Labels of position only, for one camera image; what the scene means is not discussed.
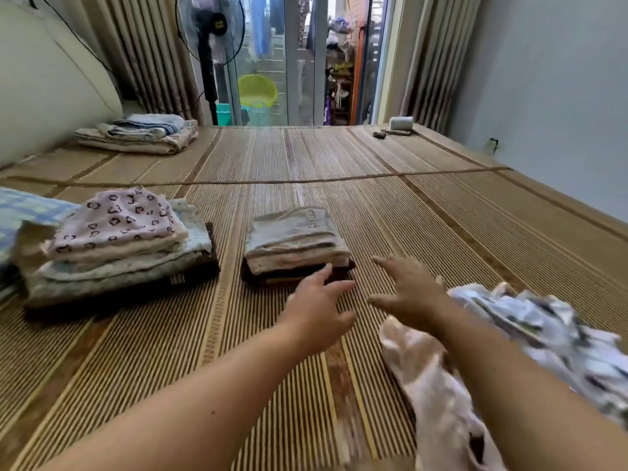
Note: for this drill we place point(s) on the person's left hand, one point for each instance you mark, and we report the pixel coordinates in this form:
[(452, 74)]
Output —
[(309, 318)]

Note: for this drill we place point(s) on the person's right hand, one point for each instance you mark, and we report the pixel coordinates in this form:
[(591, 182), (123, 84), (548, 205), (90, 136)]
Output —
[(417, 301)]

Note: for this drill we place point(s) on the person's left middle finger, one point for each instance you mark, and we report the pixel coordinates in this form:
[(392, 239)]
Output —
[(324, 275)]

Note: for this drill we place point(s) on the person's left thumb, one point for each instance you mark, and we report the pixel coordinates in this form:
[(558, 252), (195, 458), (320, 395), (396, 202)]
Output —
[(346, 323)]

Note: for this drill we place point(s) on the person's right thumb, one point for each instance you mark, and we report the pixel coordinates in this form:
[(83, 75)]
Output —
[(380, 301)]

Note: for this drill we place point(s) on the person's right forearm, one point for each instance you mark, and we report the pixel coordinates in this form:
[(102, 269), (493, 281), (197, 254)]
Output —
[(520, 402)]

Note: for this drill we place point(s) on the person's left forearm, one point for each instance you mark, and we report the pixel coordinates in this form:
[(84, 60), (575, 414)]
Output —
[(196, 402)]

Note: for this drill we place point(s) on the beige folded garment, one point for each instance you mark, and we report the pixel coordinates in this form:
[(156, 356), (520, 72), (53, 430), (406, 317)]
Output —
[(289, 263)]

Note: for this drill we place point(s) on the black folded garment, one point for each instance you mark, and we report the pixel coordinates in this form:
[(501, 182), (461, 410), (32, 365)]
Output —
[(274, 277)]

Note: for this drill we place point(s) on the grey folded garment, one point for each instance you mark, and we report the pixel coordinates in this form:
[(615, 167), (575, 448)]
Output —
[(294, 230)]

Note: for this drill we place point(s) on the woven bamboo mat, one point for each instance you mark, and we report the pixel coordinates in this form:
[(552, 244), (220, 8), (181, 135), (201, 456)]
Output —
[(441, 230), (294, 151)]

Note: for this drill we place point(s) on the pale pink unfolded garment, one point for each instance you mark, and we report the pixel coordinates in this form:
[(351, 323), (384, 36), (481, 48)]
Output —
[(436, 397)]

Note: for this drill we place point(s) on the dark brown folded garment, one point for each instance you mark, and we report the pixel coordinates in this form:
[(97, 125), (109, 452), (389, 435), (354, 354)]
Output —
[(208, 267)]

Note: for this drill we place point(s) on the white dotted folded garment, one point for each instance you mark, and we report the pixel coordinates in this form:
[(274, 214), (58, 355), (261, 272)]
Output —
[(191, 225)]

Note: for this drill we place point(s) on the flat brown object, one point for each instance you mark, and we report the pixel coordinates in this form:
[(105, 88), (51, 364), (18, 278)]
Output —
[(398, 132)]

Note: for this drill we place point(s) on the white tape roll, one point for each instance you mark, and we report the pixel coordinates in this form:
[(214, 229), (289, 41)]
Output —
[(401, 123)]

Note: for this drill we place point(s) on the teal plastic basket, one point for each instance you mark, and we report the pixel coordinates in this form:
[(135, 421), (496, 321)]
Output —
[(257, 115)]

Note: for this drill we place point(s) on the white patterned unfolded garment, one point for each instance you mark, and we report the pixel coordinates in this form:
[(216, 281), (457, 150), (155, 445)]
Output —
[(554, 328)]

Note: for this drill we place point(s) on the teal plastic bucket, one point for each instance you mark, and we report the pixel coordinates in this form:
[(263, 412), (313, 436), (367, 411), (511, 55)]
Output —
[(223, 115)]

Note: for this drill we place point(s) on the yellow-green plastic basin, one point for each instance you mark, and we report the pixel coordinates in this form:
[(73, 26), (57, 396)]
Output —
[(257, 90)]

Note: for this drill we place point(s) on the cluttered balcony shelf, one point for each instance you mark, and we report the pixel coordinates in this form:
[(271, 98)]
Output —
[(339, 78)]

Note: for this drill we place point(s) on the orange pole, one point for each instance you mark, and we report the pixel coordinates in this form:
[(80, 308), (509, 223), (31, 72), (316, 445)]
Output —
[(357, 78)]

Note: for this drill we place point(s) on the pink heart-print folded garment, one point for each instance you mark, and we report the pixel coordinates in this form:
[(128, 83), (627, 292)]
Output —
[(117, 220)]

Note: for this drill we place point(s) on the pale blue folded garment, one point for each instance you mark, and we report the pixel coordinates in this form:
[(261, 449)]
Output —
[(108, 284)]

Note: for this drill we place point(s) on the glass sliding door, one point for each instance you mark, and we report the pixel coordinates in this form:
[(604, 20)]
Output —
[(314, 58)]

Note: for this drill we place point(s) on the patterned beige folded blanket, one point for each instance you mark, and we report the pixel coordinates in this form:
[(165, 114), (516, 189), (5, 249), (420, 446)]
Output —
[(137, 142)]

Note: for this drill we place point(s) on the blue striped folded towel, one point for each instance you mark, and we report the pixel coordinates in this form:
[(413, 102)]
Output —
[(147, 125)]

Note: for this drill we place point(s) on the beige striped curtain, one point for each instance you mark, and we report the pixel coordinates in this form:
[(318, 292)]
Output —
[(436, 58), (147, 48)]

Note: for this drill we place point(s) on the hanging blue clothes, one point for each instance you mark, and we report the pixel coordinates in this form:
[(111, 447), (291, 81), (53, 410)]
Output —
[(261, 24)]

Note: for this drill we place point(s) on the black standing fan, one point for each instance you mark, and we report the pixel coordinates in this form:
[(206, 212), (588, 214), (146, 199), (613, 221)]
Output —
[(211, 39)]

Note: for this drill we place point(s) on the blue checkered cloth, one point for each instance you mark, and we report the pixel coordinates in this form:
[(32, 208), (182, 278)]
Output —
[(24, 210)]

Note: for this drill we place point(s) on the white padded headboard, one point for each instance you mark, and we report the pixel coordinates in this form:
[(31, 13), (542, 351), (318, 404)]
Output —
[(44, 88)]

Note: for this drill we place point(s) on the wall socket with plug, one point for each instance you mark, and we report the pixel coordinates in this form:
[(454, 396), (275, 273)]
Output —
[(492, 144)]

